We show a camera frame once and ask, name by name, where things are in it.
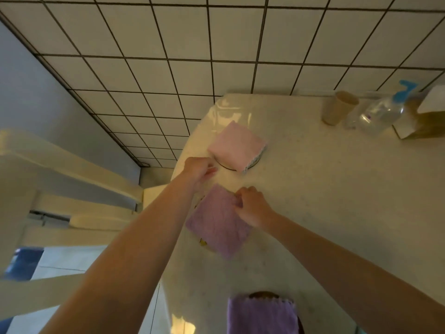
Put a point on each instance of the person's right hand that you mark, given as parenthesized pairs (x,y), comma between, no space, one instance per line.
(253,208)

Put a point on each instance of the person's left hand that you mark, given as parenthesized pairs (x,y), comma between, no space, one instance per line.
(196,168)

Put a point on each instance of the person's right fingers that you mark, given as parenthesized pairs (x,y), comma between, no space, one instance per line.
(241,196)

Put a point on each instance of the person's left fingers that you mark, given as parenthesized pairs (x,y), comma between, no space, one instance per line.
(209,169)

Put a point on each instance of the purple square cloth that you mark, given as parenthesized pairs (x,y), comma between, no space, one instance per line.
(215,222)

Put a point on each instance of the person's right forearm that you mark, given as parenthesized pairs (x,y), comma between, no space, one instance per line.
(347,274)

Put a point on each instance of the person's left forearm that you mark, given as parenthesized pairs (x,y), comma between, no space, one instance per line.
(139,253)

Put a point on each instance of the round white plate dark rim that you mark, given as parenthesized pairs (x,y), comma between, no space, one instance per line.
(223,164)

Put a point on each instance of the pink folded cloth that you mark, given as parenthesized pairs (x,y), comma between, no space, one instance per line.
(236,146)

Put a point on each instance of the round plate with yellow print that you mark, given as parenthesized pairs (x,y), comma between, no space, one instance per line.
(203,242)

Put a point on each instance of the purple cloth with scalloped edge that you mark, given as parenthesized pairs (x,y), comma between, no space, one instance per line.
(260,318)

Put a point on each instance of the beige cup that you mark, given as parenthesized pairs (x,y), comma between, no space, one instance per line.
(337,107)

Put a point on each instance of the white chair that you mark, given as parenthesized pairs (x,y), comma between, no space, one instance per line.
(52,163)

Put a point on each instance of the clear spray bottle blue trigger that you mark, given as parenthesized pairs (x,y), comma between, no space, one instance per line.
(380,114)

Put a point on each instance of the open cardboard box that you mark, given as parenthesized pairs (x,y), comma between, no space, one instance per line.
(422,126)

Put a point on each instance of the blue container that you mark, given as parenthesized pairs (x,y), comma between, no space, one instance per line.
(22,262)

